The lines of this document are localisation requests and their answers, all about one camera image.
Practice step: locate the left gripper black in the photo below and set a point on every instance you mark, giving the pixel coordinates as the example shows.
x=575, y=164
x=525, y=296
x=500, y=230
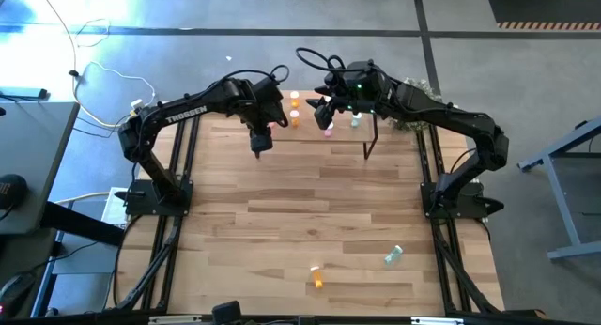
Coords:
x=265, y=109

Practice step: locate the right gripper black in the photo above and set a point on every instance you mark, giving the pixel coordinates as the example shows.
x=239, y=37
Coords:
x=343, y=90

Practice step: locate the orange pill bottle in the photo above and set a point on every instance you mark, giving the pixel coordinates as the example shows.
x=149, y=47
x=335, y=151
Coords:
x=294, y=98
x=317, y=276
x=294, y=118

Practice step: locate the purple pill bottle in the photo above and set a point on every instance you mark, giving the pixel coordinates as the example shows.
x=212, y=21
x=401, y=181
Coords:
x=328, y=130

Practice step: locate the teal green pill bottle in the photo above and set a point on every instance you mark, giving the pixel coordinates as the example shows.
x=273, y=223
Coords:
x=393, y=254
x=356, y=120

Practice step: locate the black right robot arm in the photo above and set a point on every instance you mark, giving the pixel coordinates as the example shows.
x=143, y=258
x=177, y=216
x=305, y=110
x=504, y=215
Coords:
x=451, y=114

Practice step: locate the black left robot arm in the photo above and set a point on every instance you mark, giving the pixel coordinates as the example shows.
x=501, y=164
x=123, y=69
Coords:
x=211, y=102

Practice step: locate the potted green plant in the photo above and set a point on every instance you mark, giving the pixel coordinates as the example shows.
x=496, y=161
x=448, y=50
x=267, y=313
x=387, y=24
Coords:
x=407, y=125

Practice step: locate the white power adapter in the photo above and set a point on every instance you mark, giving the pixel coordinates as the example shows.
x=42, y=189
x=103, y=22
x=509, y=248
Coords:
x=137, y=104

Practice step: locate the white box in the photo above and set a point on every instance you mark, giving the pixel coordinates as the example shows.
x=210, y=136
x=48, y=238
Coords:
x=112, y=214

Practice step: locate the black rounded device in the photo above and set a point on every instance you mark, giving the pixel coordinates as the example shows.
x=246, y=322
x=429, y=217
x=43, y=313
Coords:
x=226, y=311

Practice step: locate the black bar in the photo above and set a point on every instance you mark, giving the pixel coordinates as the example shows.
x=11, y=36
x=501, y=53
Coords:
x=80, y=224

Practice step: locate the black mat hazard stripe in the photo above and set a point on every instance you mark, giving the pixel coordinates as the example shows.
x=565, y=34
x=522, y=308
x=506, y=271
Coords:
x=544, y=5

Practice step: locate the grey desk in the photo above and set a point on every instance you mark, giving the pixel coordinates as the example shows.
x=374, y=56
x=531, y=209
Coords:
x=33, y=174

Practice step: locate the dark flat device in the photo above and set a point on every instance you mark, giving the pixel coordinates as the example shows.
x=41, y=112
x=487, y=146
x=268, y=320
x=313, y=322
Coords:
x=23, y=93

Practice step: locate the blue metal leg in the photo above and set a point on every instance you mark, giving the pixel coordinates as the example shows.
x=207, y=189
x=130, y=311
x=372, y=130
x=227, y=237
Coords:
x=45, y=287

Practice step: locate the black computer mouse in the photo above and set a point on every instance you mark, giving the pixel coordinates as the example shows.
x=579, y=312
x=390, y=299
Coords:
x=15, y=291

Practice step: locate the wooden shelf black metal frame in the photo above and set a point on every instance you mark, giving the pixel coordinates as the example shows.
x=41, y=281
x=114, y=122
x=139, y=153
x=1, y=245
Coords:
x=305, y=130

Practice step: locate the black aluminium rig frame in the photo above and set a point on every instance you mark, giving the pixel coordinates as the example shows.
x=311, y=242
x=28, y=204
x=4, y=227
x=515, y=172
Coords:
x=366, y=321

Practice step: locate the silver bracket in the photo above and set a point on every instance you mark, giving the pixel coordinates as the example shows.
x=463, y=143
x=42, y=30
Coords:
x=436, y=320
x=174, y=319

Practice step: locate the grey metal table frame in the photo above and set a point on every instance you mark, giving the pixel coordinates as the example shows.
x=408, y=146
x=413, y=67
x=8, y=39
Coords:
x=562, y=203

